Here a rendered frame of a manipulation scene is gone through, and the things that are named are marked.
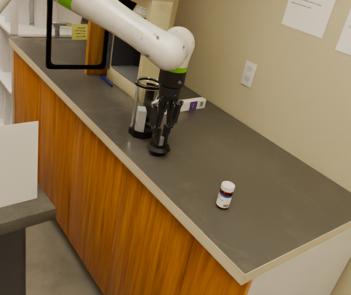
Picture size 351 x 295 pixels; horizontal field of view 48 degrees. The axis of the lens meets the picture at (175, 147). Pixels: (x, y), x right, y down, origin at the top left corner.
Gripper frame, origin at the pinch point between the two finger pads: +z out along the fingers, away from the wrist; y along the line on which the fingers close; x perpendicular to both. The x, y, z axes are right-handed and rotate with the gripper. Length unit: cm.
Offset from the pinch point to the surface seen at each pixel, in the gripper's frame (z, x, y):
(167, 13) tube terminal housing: -34, -44, -24
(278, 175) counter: 7.7, 28.7, -37.7
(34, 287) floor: 102, -34, 36
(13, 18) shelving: 0, -159, 12
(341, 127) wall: -12, 32, -61
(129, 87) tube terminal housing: 4, -52, -15
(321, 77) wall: -27, 17, -61
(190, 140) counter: 7.7, -4.2, -18.6
